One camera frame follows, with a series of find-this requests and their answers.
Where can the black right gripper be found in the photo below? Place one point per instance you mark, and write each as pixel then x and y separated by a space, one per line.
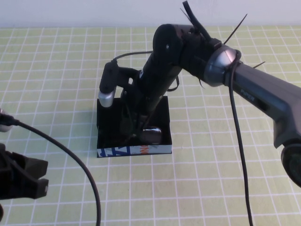
pixel 155 87

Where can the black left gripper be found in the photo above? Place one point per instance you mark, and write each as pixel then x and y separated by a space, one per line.
pixel 9 176

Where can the black frame glasses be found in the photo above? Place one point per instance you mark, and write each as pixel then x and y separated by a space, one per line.
pixel 152 135

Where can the black glasses case box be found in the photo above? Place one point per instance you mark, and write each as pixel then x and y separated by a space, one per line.
pixel 163 117

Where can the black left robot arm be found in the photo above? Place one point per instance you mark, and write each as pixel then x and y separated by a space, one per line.
pixel 1 212

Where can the short black zip tie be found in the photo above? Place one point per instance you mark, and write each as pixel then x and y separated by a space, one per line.
pixel 258 65

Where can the long black zip tie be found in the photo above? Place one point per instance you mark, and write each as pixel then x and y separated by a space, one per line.
pixel 236 27

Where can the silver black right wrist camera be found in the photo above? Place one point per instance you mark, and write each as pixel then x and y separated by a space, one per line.
pixel 107 99

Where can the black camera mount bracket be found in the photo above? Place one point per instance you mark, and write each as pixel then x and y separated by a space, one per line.
pixel 125 75

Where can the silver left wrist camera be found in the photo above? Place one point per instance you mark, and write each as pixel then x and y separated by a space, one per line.
pixel 4 127

